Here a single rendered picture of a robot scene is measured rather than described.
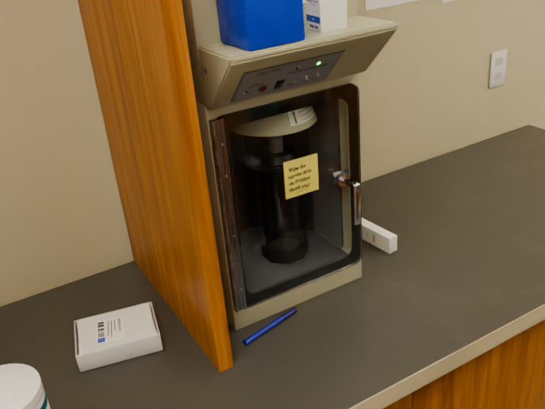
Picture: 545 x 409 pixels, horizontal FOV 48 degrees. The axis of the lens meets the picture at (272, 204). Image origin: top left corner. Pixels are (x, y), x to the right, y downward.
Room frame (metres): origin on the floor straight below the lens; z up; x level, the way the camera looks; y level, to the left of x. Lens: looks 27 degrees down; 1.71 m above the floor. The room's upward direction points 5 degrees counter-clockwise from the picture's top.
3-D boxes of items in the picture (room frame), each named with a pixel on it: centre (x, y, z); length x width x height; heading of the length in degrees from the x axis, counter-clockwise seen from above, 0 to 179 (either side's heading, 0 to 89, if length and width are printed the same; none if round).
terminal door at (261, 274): (1.06, -0.05, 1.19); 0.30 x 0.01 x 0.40; 118
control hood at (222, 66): (1.01, -0.07, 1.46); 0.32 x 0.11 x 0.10; 118
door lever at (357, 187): (1.08, -0.16, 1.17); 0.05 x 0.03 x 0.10; 28
